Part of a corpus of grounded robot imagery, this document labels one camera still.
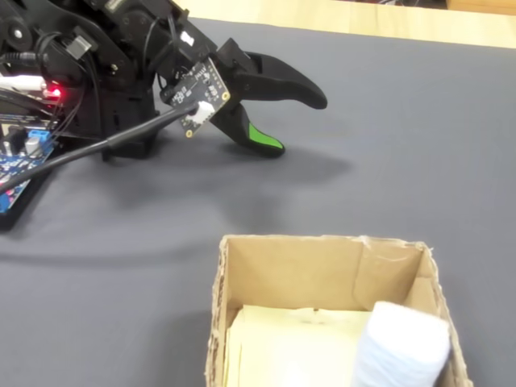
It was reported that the open cardboard box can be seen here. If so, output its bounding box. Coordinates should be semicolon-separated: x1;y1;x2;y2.
205;233;473;387

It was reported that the thick black camera cable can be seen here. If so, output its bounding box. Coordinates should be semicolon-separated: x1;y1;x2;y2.
0;101;214;195

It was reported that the pale yellow paper lining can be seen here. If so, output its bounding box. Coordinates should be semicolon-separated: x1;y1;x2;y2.
225;304;377;387

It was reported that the gripper camera circuit board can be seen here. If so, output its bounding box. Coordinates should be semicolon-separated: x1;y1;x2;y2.
160;55;232;139

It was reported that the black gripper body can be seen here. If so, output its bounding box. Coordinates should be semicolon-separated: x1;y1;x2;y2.
155;27;254;102

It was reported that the motor driver circuit board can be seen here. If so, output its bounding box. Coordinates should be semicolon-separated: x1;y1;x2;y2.
0;82;66;120

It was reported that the black power cable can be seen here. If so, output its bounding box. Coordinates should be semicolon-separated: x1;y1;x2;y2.
0;51;40;65

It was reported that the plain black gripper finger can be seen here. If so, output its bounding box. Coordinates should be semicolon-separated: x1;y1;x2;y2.
236;51;329;110

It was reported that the pale blue soft block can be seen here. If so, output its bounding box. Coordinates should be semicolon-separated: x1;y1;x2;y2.
352;301;452;387

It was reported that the blue circuit board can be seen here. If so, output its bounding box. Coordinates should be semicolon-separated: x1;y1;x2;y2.
0;116;58;227

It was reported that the grey table mat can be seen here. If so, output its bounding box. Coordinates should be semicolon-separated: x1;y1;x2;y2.
0;15;516;387

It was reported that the white USB cable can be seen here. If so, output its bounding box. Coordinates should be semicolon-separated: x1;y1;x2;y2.
0;75;46;91

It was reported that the green-padded black gripper finger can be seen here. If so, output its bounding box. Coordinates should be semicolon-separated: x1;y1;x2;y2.
210;100;287;160

